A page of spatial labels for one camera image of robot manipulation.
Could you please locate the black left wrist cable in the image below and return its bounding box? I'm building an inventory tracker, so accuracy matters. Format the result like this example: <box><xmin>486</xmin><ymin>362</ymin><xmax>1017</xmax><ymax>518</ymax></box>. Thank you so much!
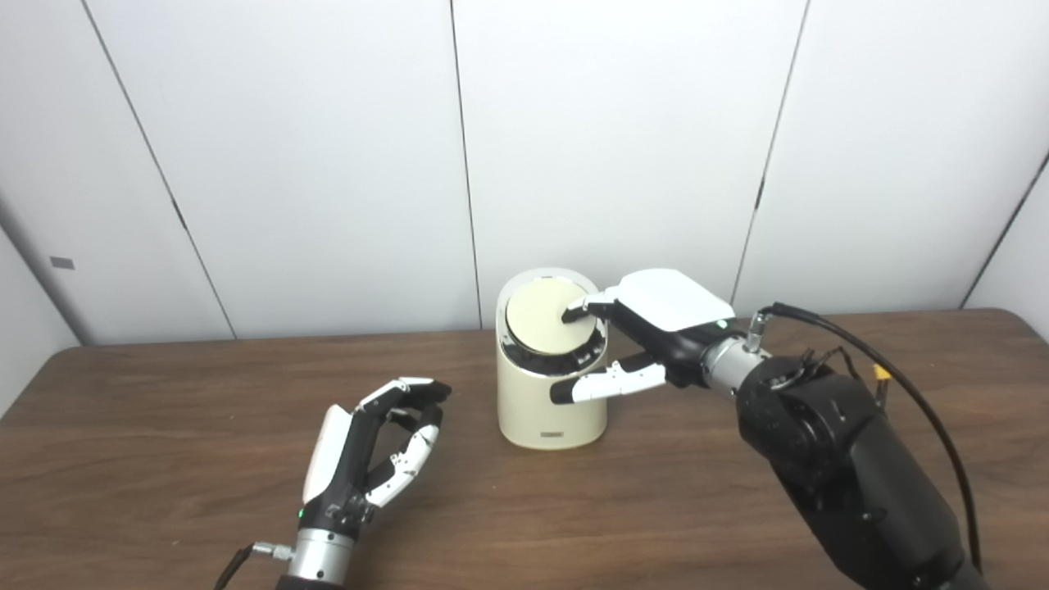
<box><xmin>215</xmin><ymin>541</ymin><xmax>294</xmax><ymax>590</ymax></box>

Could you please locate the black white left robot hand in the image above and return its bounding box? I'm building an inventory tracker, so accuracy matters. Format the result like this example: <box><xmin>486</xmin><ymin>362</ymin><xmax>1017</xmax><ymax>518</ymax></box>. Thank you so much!
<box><xmin>299</xmin><ymin>377</ymin><xmax>452</xmax><ymax>538</ymax></box>

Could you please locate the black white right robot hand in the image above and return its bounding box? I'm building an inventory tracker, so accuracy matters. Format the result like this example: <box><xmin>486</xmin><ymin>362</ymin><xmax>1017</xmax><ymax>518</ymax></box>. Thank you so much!
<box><xmin>549</xmin><ymin>268</ymin><xmax>737</xmax><ymax>406</ymax></box>

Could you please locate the cream-colored lidded bin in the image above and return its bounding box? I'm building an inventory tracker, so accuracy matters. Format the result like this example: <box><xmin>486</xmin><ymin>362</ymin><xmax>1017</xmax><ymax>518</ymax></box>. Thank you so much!
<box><xmin>496</xmin><ymin>268</ymin><xmax>610</xmax><ymax>451</ymax></box>

